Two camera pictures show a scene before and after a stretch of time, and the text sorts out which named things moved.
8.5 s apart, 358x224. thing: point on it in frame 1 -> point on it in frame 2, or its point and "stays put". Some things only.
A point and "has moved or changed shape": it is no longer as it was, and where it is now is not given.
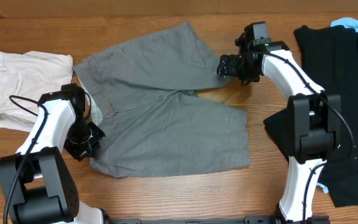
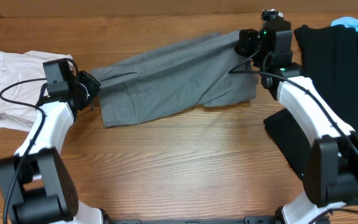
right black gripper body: (241, 70) -> (249, 45)
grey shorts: (144, 98) has moved or changed shape
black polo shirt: (343, 61) stays put
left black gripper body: (84, 136) -> (86, 89)
